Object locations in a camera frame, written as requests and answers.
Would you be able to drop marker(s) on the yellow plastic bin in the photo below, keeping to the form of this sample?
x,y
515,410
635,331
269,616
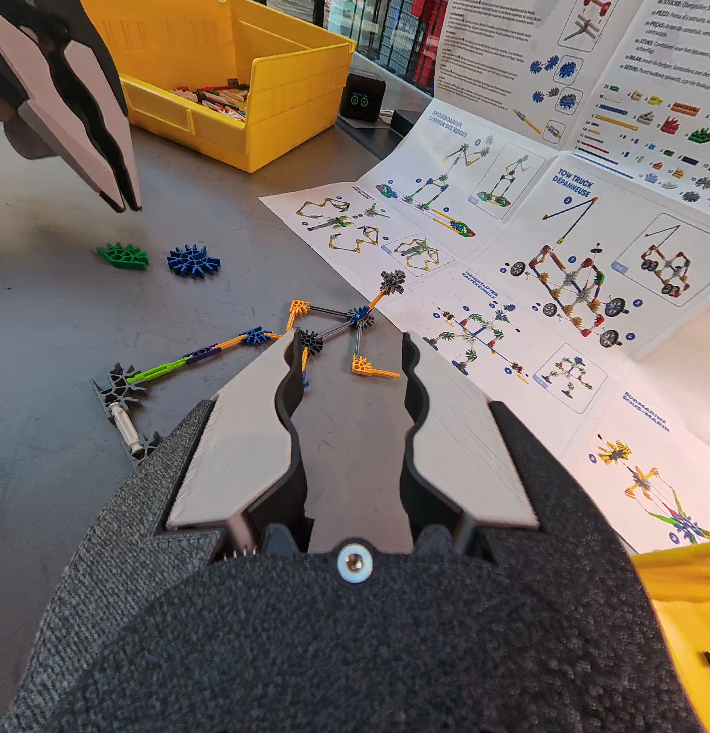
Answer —
x,y
687,618

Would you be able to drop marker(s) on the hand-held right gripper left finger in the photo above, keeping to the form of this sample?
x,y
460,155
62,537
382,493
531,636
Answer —
x,y
240,452

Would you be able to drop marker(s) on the small black display device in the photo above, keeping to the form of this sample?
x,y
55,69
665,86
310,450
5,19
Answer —
x,y
360,97

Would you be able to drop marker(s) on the light green toy rod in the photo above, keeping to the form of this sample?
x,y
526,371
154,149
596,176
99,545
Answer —
x,y
157,371

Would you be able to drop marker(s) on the yellow plastic crate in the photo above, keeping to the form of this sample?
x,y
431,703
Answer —
x,y
286,86

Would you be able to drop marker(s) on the white toy rod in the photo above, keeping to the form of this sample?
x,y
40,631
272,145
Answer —
x,y
124,425

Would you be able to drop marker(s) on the pile of colourful toy pieces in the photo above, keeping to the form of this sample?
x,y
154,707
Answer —
x,y
217,100

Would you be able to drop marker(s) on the grey snowflake connector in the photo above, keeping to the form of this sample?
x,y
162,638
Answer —
x,y
120,389
144,449

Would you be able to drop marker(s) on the small black box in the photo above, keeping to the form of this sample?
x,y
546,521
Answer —
x,y
405,121

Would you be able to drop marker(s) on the multicolour rod and connector assembly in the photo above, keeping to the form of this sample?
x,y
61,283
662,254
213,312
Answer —
x,y
311,342

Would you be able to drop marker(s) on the green fan connector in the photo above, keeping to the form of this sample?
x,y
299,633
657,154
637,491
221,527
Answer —
x,y
124,257

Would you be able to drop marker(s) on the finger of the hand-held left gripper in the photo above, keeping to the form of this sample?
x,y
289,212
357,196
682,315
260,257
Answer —
x,y
103,91
62,143

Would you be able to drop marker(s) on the blue snowflake connector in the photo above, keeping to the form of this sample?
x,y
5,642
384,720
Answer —
x,y
193,262

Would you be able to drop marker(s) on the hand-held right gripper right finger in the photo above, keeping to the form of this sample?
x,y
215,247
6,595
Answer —
x,y
469,458

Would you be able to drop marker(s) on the white toy instruction sheet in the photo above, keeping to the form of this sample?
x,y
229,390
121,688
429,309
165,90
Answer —
x,y
504,172

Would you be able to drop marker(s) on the yellow toy rod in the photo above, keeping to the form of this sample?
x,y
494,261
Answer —
x,y
386,374
290,322

